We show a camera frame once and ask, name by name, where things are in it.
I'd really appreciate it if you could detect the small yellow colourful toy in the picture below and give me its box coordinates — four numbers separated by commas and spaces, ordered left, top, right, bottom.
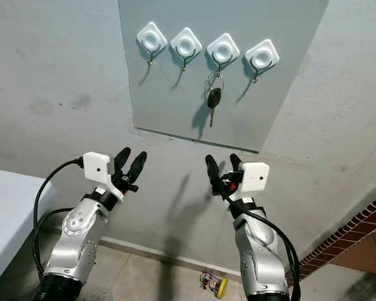
199, 271, 229, 299

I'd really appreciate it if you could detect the white table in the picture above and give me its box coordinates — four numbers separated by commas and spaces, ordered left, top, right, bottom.
0, 168, 39, 293

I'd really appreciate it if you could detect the red brick ledge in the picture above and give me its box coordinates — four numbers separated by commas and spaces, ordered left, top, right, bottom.
301, 191, 376, 277

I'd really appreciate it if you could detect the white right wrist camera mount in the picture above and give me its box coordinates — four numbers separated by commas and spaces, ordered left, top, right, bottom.
226, 162, 269, 203

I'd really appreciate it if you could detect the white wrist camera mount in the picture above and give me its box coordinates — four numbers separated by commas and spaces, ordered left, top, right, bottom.
226, 162, 269, 203
83, 152, 123, 201

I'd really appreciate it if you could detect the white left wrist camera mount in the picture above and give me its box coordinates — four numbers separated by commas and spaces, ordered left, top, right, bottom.
83, 152, 123, 201

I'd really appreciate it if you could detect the black car key with ring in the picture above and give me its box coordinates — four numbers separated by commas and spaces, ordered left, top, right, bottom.
207, 72, 226, 128

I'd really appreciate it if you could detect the grey wall board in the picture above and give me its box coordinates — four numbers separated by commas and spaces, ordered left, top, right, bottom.
118, 0, 331, 153

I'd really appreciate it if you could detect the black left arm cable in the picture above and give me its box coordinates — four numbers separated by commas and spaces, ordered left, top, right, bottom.
32, 158, 85, 280

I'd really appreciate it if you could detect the white square wall hook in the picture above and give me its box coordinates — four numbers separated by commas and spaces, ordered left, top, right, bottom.
170, 27, 204, 71
137, 22, 168, 66
206, 33, 241, 77
244, 39, 281, 84

